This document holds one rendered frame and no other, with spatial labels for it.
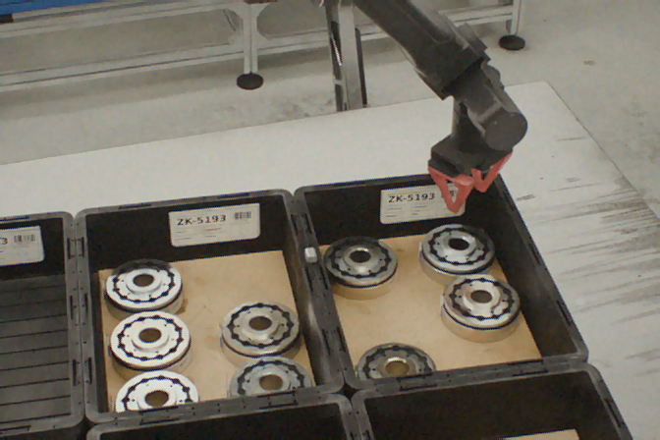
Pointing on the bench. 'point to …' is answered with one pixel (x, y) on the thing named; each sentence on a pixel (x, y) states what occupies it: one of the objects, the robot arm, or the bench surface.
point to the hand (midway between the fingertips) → (467, 195)
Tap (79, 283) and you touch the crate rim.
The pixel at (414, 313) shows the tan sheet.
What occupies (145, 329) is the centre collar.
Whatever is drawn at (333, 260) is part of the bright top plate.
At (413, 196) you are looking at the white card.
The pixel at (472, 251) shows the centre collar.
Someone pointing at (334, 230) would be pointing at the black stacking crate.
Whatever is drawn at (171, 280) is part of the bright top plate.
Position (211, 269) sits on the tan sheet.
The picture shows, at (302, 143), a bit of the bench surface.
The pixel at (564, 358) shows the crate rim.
